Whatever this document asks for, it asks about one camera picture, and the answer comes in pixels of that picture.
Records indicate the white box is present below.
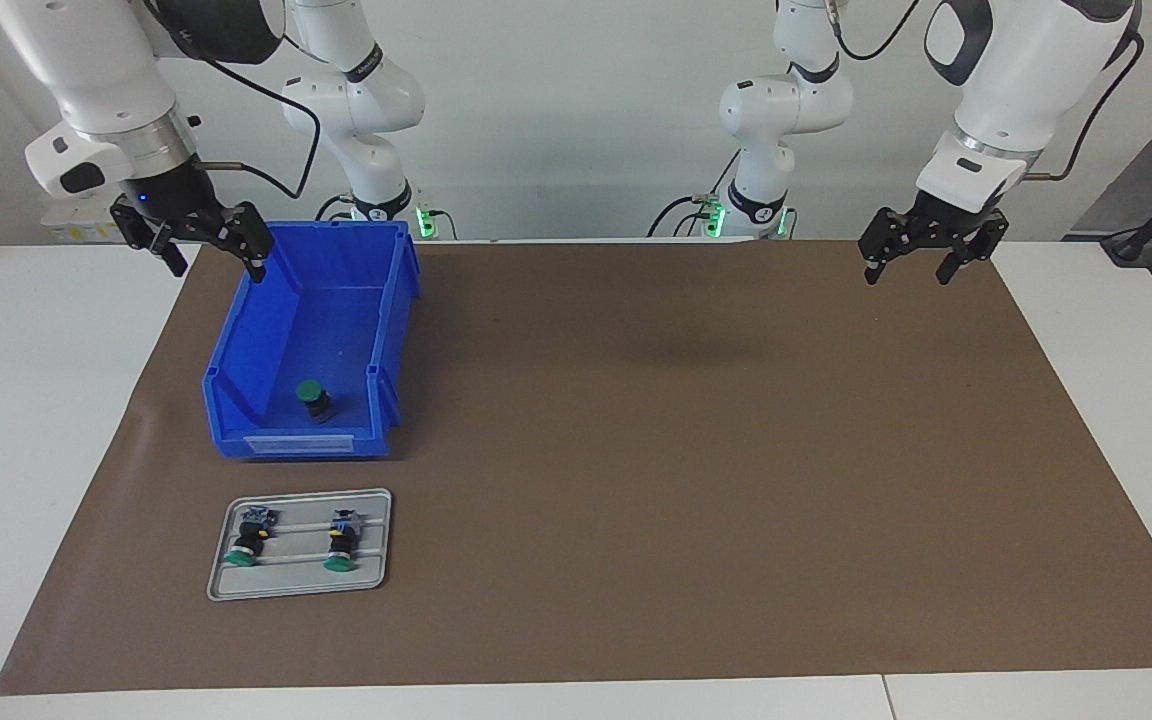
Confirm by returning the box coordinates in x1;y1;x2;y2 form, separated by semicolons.
39;193;132;244

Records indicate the blue plastic storage bin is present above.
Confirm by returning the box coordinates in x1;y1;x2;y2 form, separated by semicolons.
202;220;423;459

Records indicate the green lit control box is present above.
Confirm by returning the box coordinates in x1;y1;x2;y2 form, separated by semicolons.
411;185;457;241
691;193;729;238

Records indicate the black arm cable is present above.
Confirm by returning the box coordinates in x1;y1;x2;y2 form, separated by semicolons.
826;0;1145;183
141;0;322;199

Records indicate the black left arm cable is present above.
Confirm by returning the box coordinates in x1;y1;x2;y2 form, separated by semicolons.
826;0;1145;183

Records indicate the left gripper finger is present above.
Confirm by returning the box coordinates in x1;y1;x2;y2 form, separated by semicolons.
937;215;1010;286
858;208;922;286

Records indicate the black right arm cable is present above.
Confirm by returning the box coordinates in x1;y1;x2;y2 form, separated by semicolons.
141;0;322;199

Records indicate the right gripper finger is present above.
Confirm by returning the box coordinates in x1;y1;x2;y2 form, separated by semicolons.
111;198;189;278
191;202;275;284

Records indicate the brown table mat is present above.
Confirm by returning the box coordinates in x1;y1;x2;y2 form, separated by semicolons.
0;238;1152;696

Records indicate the grey metal tray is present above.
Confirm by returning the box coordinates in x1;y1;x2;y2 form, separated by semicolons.
207;488;394;602

